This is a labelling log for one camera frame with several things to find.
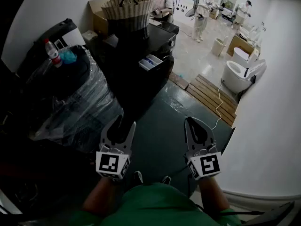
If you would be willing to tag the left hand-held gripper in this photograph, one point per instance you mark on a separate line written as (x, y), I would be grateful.
(110, 163)

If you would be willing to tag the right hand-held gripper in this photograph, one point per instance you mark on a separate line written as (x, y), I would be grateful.
(208, 165)

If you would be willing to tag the person's right forearm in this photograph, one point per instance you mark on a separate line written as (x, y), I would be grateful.
(214, 194)

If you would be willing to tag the person's left forearm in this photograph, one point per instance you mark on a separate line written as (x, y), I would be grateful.
(101, 196)

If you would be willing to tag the wooden slat platform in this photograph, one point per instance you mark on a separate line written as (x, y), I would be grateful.
(211, 95)

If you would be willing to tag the person's left shoe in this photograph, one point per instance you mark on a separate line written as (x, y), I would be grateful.
(138, 176)

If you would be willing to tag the person's shoe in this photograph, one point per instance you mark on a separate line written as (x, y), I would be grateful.
(167, 179)
(138, 176)

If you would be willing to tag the person's right shoe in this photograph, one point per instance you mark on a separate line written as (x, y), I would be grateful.
(167, 179)

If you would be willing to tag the plastic-wrapped appliance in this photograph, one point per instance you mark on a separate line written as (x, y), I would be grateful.
(77, 98)

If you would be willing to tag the brown wooden mat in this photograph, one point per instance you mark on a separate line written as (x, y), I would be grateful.
(178, 80)

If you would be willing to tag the person's green shirt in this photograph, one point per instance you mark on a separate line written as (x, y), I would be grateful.
(150, 206)

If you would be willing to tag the white waste bin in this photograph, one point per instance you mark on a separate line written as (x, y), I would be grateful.
(218, 46)

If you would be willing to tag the blue cloth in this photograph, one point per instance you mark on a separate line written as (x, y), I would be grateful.
(68, 56)

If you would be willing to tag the open cardboard box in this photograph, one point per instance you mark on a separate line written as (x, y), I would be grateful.
(240, 45)

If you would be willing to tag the small white container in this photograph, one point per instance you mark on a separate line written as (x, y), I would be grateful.
(89, 37)

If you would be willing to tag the clear water bottle red label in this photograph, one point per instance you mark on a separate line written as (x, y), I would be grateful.
(53, 54)

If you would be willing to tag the large brown cardboard box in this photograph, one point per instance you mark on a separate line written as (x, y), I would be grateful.
(98, 15)

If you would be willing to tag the woven two-tone laundry basket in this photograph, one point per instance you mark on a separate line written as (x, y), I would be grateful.
(131, 13)

